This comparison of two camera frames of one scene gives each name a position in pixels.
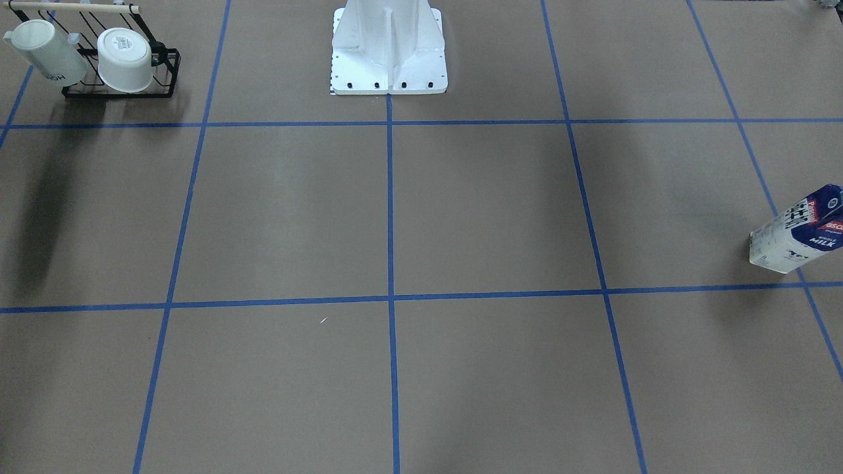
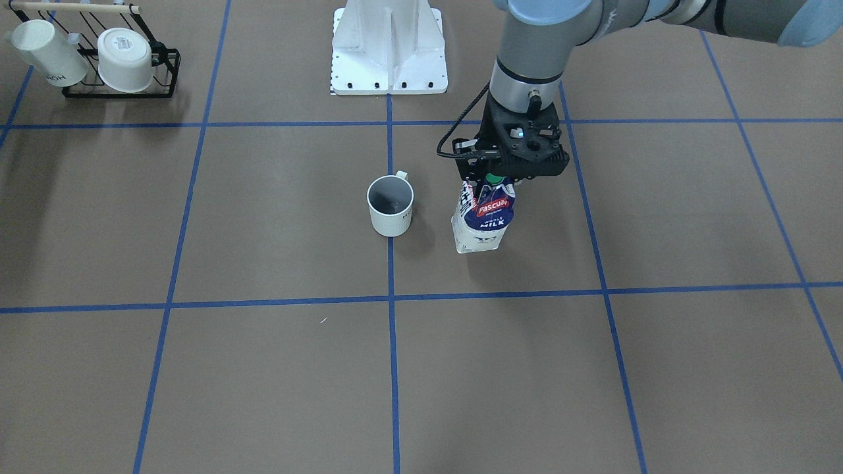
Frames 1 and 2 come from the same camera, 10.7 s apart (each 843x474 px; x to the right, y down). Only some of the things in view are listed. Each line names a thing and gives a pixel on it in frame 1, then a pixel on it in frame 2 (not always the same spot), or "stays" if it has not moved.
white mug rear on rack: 57,60 stays
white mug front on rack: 124,60 stays
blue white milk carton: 811,228 -> 485,211
